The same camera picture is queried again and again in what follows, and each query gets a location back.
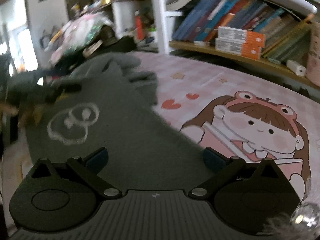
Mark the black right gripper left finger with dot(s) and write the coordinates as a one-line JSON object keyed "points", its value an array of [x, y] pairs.
{"points": [[87, 169]]}

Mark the bag of plush clothes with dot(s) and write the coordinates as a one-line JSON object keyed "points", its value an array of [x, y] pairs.
{"points": [[76, 35]]}

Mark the orange white box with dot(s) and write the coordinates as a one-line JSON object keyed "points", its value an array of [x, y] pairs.
{"points": [[240, 42]]}

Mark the white wooden bookshelf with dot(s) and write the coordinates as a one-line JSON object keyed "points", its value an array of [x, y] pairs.
{"points": [[169, 14]]}

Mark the dark grey fleece garment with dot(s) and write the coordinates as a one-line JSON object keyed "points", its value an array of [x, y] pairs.
{"points": [[113, 109]]}

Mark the red glue bottle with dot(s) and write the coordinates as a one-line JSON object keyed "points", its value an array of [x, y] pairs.
{"points": [[139, 26]]}

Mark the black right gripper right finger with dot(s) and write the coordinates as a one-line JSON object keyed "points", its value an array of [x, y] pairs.
{"points": [[225, 170]]}

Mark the row of books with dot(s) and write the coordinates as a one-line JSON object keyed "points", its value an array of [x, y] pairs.
{"points": [[287, 35]]}

